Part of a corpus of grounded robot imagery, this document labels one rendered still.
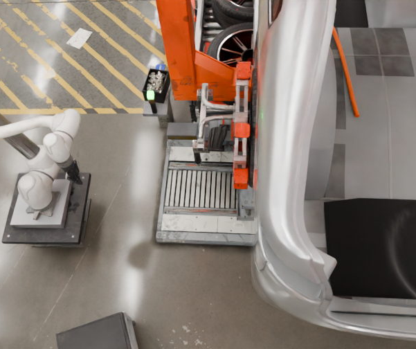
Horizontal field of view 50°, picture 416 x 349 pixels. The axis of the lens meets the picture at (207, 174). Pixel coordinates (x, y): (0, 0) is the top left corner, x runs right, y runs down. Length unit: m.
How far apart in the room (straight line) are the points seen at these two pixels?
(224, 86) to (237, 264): 1.18
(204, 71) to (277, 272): 1.59
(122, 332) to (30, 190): 0.99
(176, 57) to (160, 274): 1.42
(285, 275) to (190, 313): 1.49
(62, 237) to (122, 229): 0.46
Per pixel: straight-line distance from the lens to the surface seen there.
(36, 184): 2.83
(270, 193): 1.43
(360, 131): 2.37
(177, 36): 2.59
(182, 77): 2.84
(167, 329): 2.99
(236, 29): 3.47
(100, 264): 3.17
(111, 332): 2.70
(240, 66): 2.41
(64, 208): 2.99
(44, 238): 3.02
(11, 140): 2.81
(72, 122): 2.39
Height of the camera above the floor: 2.93
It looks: 62 degrees down
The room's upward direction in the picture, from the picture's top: 6 degrees counter-clockwise
